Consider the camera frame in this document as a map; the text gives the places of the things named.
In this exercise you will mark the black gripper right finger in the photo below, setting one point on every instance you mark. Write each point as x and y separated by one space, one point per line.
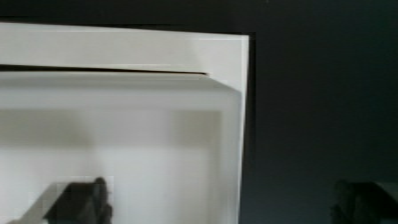
366 203

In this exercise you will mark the white drawer cabinet frame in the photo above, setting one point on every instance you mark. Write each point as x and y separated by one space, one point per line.
121 112

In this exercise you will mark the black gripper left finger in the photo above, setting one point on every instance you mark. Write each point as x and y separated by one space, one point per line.
71 204

